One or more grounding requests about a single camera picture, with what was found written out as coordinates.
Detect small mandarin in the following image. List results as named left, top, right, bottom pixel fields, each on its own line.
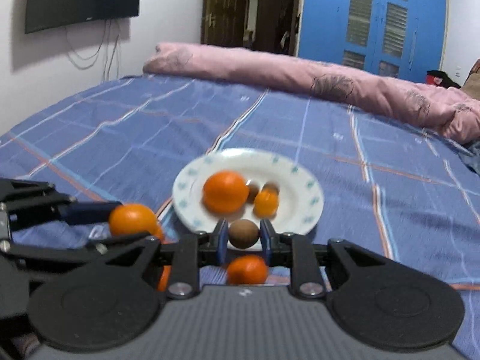
left=253, top=189, right=279, bottom=218

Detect large orange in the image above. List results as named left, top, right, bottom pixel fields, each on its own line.
left=202, top=171, right=249, bottom=214

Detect white floral plate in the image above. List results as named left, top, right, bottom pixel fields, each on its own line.
left=172, top=148, right=324, bottom=235

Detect blue plaid bedsheet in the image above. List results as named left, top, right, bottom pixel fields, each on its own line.
left=1, top=75, right=479, bottom=359

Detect grey blue blanket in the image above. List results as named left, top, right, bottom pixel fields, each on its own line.
left=463, top=140, right=480, bottom=175

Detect pink rolled duvet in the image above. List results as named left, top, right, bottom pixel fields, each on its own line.
left=143, top=42, right=479, bottom=144

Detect black red clothing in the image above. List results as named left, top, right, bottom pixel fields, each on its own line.
left=425, top=70, right=461, bottom=89

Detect blue wardrobe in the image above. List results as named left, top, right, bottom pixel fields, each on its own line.
left=297, top=0, right=447, bottom=82

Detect brown wooden door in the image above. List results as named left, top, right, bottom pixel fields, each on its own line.
left=201, top=0, right=247, bottom=47

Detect brown pillow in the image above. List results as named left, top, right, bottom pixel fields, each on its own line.
left=460, top=59, right=480, bottom=100

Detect television cables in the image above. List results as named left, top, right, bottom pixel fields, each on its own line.
left=65, top=18, right=123, bottom=82

